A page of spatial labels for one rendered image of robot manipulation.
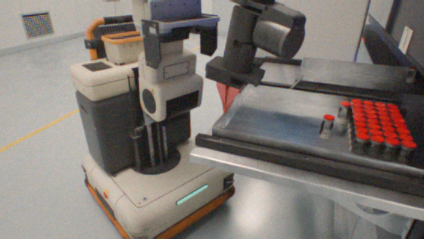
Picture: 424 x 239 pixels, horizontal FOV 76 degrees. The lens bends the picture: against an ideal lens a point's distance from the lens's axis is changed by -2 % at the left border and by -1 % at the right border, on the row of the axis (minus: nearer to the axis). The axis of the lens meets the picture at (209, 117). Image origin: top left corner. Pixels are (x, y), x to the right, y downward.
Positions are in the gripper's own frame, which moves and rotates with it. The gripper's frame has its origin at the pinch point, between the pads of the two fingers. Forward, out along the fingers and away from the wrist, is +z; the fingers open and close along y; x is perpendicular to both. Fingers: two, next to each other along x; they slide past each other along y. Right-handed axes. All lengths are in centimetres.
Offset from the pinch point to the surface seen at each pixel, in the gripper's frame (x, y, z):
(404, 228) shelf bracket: -1.8, 38.8, 10.5
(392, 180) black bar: -8.3, 29.2, -2.6
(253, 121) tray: 5.3, 5.4, 3.8
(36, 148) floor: 63, -152, 124
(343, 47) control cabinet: 90, 26, 0
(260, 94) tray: 19.4, 3.9, 3.6
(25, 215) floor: 13, -99, 114
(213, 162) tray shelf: -11.1, 2.5, 5.0
